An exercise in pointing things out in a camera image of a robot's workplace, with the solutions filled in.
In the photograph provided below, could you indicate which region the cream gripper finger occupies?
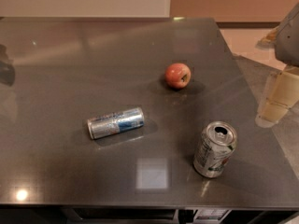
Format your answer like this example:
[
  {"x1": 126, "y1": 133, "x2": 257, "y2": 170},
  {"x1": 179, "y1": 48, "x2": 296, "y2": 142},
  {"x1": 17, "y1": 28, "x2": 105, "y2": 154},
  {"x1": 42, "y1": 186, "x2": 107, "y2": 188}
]
[{"x1": 255, "y1": 65, "x2": 299, "y2": 128}]

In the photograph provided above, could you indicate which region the silver blue redbull can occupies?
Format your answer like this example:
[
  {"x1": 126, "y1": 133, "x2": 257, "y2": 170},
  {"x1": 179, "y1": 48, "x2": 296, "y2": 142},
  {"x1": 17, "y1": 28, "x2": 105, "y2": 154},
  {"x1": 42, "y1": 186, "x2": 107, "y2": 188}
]
[{"x1": 87, "y1": 107, "x2": 145, "y2": 140}]

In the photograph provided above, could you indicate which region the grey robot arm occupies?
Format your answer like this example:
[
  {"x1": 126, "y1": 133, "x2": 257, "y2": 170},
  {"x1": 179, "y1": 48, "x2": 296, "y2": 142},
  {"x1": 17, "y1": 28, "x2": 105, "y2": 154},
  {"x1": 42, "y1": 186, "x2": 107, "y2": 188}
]
[{"x1": 255, "y1": 4, "x2": 299, "y2": 128}]

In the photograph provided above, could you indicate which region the silver green soda can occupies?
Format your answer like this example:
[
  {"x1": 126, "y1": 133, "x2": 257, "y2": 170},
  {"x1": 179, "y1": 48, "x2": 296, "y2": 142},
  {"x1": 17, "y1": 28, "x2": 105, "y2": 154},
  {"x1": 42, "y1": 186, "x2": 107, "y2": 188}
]
[{"x1": 193, "y1": 121, "x2": 237, "y2": 178}]

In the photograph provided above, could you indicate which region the red apple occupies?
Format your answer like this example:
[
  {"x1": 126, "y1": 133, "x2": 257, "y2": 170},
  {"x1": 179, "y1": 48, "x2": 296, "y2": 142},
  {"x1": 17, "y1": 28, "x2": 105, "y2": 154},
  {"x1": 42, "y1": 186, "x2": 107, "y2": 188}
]
[{"x1": 164, "y1": 63, "x2": 192, "y2": 90}]

